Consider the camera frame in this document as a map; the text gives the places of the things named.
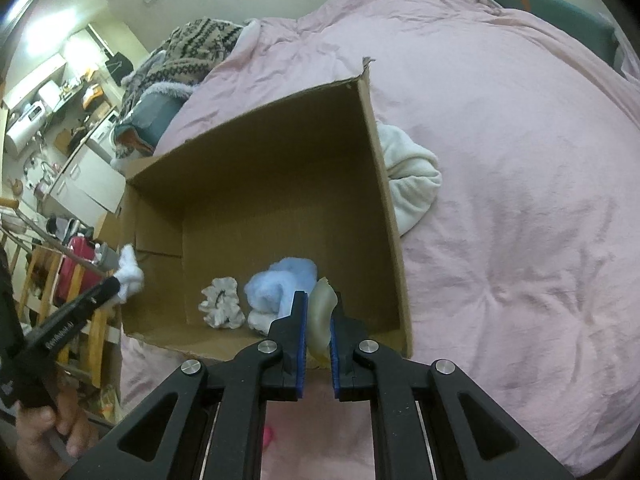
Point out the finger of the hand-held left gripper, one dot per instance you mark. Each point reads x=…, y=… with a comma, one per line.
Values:
x=95, y=297

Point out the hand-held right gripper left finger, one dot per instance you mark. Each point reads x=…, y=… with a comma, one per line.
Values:
x=300, y=332

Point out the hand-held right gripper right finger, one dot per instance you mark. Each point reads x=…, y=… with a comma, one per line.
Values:
x=334, y=345

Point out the pale yellow soft pad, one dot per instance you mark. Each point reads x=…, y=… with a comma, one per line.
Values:
x=320, y=317

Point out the white sock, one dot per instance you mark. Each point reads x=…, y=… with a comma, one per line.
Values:
x=129, y=275

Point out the light blue fluffy cloth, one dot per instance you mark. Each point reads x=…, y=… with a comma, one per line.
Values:
x=277, y=287

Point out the grey white scrunchie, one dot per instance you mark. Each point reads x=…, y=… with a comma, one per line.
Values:
x=222, y=305

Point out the cardboard box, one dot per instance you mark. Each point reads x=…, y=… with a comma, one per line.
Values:
x=280, y=200

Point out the person's left hand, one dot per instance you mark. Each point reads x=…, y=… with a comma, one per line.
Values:
x=47, y=425

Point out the red suitcase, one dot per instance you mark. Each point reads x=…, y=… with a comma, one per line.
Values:
x=75, y=270

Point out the wooden chair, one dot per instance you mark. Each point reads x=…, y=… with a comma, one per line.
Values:
x=55, y=280

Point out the white cabinet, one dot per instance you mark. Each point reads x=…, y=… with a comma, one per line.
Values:
x=85, y=180

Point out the white fleece cloth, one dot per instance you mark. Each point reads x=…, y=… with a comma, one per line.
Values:
x=407, y=180

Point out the grey blue pillow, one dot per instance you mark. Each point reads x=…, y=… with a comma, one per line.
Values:
x=150, y=120

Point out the pink blanket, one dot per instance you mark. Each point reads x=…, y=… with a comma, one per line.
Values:
x=500, y=210

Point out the patterned knit sweater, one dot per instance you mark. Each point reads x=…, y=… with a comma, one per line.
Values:
x=192, y=57

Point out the teal pillow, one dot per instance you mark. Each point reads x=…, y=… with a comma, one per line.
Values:
x=550, y=10

